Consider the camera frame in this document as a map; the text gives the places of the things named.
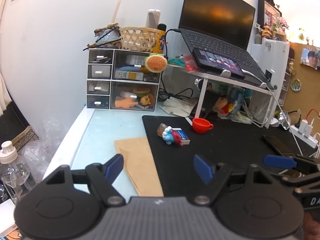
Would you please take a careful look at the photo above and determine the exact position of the brown bear figurine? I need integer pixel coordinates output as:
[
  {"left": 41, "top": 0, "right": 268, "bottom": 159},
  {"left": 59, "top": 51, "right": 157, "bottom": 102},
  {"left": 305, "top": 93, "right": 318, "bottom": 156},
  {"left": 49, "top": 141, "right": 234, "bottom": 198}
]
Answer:
[{"left": 140, "top": 94, "right": 154, "bottom": 107}]

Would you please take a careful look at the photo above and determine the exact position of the blue and red figurine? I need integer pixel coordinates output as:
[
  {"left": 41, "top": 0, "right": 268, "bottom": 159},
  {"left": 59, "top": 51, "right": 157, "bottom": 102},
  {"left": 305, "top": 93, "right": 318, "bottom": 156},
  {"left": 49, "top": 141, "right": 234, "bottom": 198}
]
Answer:
[{"left": 162, "top": 126, "right": 182, "bottom": 146}]

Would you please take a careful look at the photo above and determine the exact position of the black laptop charging cable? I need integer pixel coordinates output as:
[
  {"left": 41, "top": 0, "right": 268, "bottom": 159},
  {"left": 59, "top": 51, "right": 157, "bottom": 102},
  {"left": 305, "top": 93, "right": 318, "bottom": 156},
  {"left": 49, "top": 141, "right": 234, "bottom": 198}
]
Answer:
[{"left": 157, "top": 28, "right": 194, "bottom": 103}]

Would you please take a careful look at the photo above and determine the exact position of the burger toy in drawer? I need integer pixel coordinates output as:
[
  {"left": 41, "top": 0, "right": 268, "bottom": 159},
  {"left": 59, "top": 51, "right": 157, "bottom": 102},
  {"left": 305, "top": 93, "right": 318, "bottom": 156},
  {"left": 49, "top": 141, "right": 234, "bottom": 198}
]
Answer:
[{"left": 133, "top": 86, "right": 151, "bottom": 98}]

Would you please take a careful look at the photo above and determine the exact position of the black laptop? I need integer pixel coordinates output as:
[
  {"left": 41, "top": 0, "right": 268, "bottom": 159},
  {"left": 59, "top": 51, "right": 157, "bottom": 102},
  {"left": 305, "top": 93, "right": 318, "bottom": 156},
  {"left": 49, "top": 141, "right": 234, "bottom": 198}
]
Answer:
[{"left": 178, "top": 0, "right": 271, "bottom": 86}]

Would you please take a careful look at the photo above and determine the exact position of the white crumpled paper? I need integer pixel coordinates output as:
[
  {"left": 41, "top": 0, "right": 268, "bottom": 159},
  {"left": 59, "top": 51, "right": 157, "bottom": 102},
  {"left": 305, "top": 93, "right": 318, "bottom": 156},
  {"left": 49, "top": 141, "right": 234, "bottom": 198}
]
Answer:
[{"left": 161, "top": 97, "right": 196, "bottom": 118}]

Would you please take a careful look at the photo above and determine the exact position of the clear water bottle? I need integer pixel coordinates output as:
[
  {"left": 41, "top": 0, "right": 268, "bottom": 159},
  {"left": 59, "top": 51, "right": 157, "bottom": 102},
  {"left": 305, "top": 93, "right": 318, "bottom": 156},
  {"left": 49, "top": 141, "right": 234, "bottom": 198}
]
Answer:
[{"left": 1, "top": 141, "right": 36, "bottom": 204}]

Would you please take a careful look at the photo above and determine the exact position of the black desk mat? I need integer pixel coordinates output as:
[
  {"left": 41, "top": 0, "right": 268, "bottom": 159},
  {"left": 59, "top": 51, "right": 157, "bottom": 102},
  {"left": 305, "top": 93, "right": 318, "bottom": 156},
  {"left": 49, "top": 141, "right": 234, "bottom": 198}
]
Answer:
[{"left": 142, "top": 115, "right": 315, "bottom": 198}]

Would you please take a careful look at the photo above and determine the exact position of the white power strip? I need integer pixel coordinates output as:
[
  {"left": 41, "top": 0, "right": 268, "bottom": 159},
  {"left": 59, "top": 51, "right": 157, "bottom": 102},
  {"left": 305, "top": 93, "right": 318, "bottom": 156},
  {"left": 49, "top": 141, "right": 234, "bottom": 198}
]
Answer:
[{"left": 291, "top": 119, "right": 319, "bottom": 148}]

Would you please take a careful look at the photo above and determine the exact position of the cartoon boy doll red shirt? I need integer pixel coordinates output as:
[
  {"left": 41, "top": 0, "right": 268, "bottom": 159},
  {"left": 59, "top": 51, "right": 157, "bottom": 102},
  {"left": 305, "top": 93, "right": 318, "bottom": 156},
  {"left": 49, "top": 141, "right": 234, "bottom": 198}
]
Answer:
[{"left": 213, "top": 97, "right": 238, "bottom": 116}]

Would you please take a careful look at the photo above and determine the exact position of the white drawer organizer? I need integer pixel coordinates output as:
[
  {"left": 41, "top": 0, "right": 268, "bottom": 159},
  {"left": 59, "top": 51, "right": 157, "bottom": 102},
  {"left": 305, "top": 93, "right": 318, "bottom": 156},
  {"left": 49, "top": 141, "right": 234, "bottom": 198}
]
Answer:
[{"left": 86, "top": 48, "right": 162, "bottom": 110}]

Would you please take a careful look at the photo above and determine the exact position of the black smartphone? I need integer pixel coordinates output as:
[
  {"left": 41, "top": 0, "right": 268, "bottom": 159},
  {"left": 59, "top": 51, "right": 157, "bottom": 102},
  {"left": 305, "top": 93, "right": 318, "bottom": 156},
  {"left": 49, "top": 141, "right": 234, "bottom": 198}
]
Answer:
[{"left": 192, "top": 49, "right": 245, "bottom": 79}]

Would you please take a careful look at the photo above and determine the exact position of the woven bamboo basket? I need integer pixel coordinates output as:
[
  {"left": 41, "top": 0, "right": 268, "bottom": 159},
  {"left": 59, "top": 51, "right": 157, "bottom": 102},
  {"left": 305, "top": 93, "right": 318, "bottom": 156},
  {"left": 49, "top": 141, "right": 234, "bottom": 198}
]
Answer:
[{"left": 120, "top": 27, "right": 160, "bottom": 53}]

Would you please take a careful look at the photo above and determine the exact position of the clear drawer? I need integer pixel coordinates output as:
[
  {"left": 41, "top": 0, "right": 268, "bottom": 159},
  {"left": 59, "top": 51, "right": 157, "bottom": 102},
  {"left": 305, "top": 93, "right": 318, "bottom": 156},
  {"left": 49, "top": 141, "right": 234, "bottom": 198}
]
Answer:
[{"left": 110, "top": 81, "right": 159, "bottom": 112}]

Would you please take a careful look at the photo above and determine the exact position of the white laptop stand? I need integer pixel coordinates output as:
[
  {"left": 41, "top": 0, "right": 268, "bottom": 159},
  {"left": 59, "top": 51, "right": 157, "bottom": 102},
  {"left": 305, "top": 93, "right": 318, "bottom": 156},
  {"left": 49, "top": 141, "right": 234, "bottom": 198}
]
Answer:
[{"left": 167, "top": 63, "right": 278, "bottom": 129}]

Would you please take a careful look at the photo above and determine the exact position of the yellow cartoon mug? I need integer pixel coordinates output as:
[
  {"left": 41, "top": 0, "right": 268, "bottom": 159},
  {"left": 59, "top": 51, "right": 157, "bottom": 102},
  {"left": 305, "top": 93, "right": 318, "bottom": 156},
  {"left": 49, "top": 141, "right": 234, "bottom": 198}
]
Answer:
[{"left": 152, "top": 30, "right": 165, "bottom": 54}]

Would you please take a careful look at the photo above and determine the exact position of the hanging burger plush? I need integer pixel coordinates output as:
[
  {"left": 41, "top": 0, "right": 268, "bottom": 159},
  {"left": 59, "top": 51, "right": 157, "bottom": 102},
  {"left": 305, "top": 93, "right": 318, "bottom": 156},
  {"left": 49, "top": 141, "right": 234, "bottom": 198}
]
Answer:
[{"left": 145, "top": 54, "right": 168, "bottom": 73}]

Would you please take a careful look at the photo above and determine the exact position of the orange hand toy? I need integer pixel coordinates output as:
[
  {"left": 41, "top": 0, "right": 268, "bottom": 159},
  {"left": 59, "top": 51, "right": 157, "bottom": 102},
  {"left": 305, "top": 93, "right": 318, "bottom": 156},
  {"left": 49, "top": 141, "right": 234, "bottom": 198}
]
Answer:
[{"left": 114, "top": 98, "right": 138, "bottom": 109}]

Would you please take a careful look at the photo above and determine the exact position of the red plastic cup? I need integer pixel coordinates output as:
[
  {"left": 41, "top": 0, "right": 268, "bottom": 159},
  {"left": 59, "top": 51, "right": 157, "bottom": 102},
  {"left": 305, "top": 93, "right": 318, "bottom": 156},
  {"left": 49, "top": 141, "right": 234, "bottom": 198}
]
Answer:
[{"left": 192, "top": 118, "right": 214, "bottom": 134}]

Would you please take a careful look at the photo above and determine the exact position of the blue white card box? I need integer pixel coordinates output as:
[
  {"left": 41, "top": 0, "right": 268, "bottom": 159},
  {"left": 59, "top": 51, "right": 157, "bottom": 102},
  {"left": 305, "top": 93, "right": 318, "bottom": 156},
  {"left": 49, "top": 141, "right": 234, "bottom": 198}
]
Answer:
[{"left": 173, "top": 128, "right": 190, "bottom": 145}]

